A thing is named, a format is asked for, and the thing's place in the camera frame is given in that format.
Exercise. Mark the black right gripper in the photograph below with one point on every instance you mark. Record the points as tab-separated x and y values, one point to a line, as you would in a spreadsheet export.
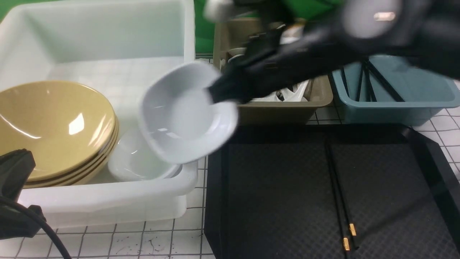
277	59

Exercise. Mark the white square side dish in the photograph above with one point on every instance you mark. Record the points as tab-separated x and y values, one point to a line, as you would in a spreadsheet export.
178	118

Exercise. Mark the black chopstick gold band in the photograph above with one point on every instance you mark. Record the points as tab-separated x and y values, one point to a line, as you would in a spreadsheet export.
345	240
354	240

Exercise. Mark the tan noodle bowl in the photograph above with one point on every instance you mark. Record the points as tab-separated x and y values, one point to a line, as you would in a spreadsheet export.
64	124

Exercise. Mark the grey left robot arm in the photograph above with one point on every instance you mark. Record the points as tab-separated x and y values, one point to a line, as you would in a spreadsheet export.
15	169

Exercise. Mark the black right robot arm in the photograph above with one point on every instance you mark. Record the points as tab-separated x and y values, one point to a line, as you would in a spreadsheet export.
424	32

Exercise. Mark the pile of white spoons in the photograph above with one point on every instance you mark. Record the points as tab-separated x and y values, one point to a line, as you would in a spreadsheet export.
293	93

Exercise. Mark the green backdrop cloth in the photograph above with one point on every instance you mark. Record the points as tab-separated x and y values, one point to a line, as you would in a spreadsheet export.
204	30

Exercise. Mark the olive brown spoon bin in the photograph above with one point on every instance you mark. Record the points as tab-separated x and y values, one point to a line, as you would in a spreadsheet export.
236	33

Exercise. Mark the black chopsticks in blue bin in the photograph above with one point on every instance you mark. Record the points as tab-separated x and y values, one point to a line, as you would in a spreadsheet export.
367	73

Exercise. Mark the blue chopstick bin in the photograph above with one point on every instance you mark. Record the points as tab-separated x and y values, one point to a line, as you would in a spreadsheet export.
425	93

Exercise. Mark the black serving tray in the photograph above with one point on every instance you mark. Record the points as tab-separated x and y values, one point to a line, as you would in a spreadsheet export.
269	194

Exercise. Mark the large white plastic tub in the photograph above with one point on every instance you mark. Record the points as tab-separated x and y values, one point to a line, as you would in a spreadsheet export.
119	48

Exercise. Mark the white dishes in tub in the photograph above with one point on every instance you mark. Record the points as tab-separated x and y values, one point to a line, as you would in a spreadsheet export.
133	160

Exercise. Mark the stacked tan bowls in tub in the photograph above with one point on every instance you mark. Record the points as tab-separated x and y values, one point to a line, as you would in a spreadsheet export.
84	172

